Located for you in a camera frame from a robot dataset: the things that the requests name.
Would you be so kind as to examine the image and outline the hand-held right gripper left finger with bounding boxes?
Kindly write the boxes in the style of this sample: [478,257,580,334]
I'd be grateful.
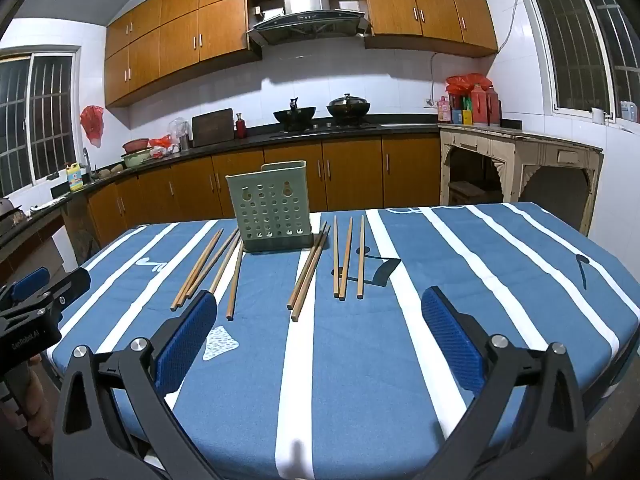
[51,289,222,480]

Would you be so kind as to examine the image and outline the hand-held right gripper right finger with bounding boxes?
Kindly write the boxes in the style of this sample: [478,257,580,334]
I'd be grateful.
[415,286,587,480]

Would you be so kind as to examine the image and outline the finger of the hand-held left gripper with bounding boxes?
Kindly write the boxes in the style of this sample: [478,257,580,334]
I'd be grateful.
[0,267,51,312]
[46,267,92,321]

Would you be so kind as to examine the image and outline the row of wooden chopsticks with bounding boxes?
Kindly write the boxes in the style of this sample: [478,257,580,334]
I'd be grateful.
[170,215,366,322]

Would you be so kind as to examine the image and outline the green perforated utensil holder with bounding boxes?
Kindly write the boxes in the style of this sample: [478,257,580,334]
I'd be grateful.
[226,160,313,253]

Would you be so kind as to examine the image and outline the person's left hand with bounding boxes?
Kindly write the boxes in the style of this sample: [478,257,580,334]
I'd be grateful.
[26,354,55,447]

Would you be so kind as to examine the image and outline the dark metal pot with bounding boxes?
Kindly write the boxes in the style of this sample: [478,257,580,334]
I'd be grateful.
[0,197,26,227]

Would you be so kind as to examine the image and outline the blue striped tablecloth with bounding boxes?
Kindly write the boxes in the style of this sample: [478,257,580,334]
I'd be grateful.
[47,203,640,480]

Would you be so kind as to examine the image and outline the wooden stool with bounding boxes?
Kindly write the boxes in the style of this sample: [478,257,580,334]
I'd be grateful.
[447,180,504,206]

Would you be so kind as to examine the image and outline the barred window beside sink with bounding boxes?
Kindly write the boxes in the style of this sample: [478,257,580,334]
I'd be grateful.
[0,50,81,197]

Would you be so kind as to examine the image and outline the cream wooden side table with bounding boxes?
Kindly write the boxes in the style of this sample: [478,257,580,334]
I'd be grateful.
[439,125,605,237]

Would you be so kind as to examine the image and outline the black kitchen countertop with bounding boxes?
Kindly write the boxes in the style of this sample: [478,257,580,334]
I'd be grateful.
[0,119,521,251]

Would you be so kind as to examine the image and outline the wooden lower kitchen cabinets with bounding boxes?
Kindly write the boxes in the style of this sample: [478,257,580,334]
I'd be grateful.
[65,132,442,261]

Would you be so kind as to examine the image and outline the wooden kitchen cabinets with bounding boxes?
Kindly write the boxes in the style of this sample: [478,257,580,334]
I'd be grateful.
[65,132,442,261]
[104,0,498,108]

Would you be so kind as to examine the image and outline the dark wooden cutting board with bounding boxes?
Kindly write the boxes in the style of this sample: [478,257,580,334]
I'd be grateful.
[191,108,236,148]

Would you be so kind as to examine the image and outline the green and yellow packages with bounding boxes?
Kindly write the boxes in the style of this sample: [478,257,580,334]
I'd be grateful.
[452,95,474,125]

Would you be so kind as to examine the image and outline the red plastic jug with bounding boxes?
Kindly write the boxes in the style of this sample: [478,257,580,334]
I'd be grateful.
[486,85,501,127]
[472,85,489,126]

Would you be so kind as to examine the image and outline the gas stove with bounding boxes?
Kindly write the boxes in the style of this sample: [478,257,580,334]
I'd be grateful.
[270,119,378,137]

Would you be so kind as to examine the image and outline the black wok with ladle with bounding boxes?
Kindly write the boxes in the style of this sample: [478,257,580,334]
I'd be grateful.
[272,97,317,129]

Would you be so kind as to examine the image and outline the black wok with lid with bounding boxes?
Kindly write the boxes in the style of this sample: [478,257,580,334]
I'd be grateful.
[326,93,371,121]

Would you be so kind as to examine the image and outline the red plastic bag over jugs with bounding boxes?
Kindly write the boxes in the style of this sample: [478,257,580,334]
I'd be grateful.
[446,73,494,97]

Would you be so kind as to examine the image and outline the wooden upper kitchen cabinets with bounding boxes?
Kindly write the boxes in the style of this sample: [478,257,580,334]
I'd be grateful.
[104,0,498,108]

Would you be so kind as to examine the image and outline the barred window above side table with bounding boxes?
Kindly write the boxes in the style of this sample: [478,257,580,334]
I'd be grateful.
[520,0,640,122]

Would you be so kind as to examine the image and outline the steel range hood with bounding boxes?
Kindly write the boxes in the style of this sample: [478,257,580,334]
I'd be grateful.
[246,0,371,46]

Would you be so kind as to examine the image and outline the red plastic bag on wall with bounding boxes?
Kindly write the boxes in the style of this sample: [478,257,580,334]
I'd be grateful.
[80,105,106,149]

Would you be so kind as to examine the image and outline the white wall cable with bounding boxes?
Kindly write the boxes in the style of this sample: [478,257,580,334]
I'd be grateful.
[424,0,524,109]

